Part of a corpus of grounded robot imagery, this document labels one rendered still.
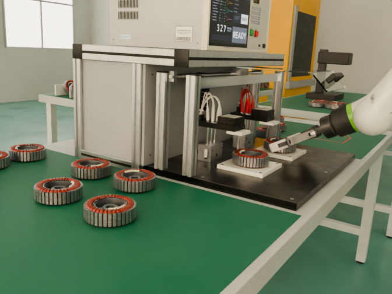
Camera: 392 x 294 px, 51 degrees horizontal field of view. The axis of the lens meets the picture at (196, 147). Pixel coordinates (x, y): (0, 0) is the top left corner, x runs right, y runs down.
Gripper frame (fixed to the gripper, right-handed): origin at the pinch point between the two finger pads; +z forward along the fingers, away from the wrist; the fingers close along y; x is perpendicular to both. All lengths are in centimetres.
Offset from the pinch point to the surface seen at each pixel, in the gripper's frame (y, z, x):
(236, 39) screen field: 14.1, -5.2, -36.9
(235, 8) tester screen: 16.4, -9.7, -45.3
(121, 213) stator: 77, 5, 0
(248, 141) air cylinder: 0.8, 11.1, -5.1
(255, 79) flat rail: 4.8, -2.2, -24.3
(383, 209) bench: -137, 10, 66
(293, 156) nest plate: 5.5, -5.0, 5.2
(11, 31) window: -321, 539, -346
